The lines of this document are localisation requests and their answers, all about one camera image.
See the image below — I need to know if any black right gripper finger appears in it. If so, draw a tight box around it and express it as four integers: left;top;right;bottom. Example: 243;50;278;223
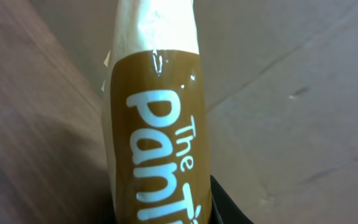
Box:
209;175;254;224

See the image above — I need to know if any beige snack pouch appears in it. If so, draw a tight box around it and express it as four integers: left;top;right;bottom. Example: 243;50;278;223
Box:
103;0;213;223

